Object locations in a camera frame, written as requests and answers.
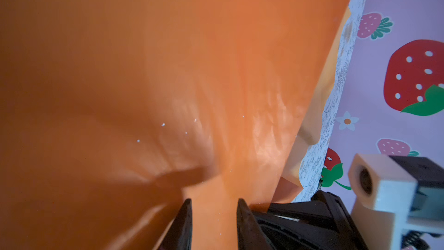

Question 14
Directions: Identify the orange wrapping paper sheet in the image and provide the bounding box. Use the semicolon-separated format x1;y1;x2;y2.
1;0;350;250

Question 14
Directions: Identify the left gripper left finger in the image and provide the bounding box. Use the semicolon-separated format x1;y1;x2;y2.
158;199;193;250

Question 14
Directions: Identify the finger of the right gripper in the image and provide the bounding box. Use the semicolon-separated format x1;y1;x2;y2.
253;191;368;250

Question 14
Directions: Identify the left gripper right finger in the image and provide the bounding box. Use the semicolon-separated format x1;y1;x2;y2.
237;199;272;250

